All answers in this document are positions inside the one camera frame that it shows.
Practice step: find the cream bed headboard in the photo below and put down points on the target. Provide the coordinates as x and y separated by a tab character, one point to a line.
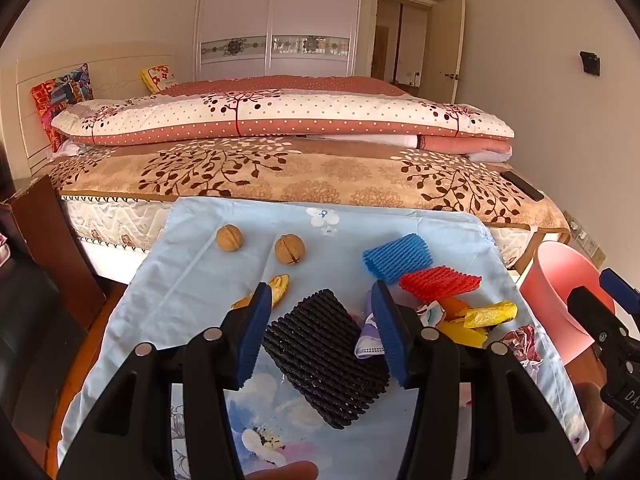
115	70

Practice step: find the black foam fruit net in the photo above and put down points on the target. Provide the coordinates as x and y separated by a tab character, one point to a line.
320	355

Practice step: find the red white candy wrapper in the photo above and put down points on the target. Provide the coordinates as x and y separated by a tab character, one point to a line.
522	340

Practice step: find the brown leaf print blanket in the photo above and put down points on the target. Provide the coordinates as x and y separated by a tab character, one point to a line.
300	170

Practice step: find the red foam fruit net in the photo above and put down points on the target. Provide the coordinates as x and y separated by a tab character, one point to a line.
440	282

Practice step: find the colourful patterned pillow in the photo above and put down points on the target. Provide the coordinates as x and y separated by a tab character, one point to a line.
60	95

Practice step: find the folded dotted tree print quilt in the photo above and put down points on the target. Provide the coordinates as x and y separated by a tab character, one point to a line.
300	110

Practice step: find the black smartphone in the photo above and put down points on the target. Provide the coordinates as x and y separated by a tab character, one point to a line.
522	186

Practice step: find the pink plastic bucket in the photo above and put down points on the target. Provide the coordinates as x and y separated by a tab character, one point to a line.
550	290

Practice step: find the person's left hand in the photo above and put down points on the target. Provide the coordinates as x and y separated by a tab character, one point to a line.
285	471

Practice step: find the white purple paper napkin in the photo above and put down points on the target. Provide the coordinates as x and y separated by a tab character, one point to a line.
369	345

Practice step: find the white blue patterned wrapper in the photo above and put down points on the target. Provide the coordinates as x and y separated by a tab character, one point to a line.
431	314

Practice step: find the orange peel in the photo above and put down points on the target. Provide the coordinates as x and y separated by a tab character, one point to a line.
452	306

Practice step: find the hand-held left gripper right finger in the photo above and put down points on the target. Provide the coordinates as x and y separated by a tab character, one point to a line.
390	330

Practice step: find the brown wooden nightstand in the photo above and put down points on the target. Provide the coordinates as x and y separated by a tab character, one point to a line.
55	240

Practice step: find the brown walnut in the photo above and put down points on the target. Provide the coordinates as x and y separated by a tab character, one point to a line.
230	237
290	249

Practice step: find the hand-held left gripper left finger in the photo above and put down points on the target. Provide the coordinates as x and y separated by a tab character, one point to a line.
252	335

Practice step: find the light blue floral cloth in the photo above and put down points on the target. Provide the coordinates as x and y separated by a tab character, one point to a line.
190	270

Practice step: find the beige wall socket row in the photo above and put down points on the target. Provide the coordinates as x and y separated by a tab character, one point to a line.
587	242

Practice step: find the folded white sheet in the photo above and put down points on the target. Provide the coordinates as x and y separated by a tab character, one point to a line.
365	141

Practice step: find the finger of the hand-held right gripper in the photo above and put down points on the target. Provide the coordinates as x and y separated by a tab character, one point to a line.
617	285
587	305

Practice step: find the white room door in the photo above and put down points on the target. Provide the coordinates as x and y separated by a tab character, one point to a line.
447	45

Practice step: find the blue foam fruit net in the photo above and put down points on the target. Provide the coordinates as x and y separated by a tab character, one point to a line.
395	257

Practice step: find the yellow banana peel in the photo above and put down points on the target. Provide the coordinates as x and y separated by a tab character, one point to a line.
279	285

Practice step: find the black wall mount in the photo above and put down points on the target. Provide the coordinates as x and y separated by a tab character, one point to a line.
589	63

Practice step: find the white sliding door wardrobe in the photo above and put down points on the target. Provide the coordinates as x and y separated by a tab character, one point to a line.
275	15

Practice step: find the white quilted mattress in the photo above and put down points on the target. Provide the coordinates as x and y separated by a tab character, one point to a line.
115	225

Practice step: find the yellow fruit peel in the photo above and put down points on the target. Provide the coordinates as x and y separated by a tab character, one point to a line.
462	335

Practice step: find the yellow floral pillow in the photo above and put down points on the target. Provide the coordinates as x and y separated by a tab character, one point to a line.
159	79

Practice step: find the folded pink blanket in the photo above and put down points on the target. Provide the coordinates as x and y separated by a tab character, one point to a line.
465	145

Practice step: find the yellow plastic bag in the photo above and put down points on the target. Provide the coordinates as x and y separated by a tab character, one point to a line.
492	312

